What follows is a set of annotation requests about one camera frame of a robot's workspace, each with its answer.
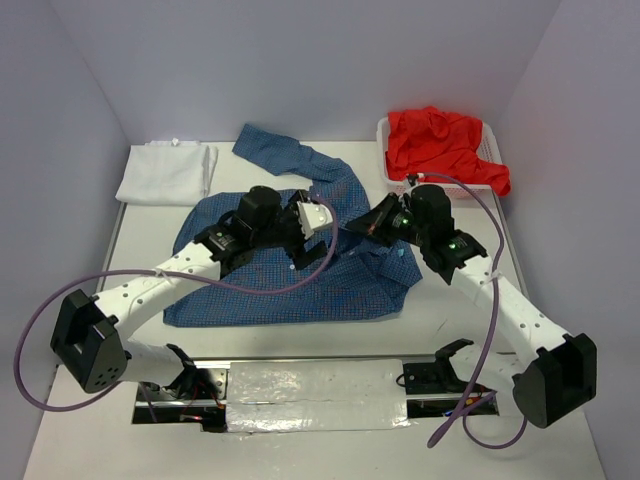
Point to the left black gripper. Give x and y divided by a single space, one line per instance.
291 211

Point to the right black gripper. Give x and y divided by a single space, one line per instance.
373 224

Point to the blue plaid long sleeve shirt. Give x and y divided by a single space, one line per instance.
363 280

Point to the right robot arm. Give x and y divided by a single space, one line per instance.
560 369

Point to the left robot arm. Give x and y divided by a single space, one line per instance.
93 335

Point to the red shirt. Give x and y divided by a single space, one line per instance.
431 140

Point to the white plastic basket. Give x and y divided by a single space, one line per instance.
488 151

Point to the folded white shirt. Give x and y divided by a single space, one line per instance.
168 173

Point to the shiny silver tape sheet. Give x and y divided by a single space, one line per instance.
312 396

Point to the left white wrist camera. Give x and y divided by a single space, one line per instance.
313 218

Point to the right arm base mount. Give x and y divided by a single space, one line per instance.
432 387

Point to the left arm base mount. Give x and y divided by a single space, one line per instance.
203 404

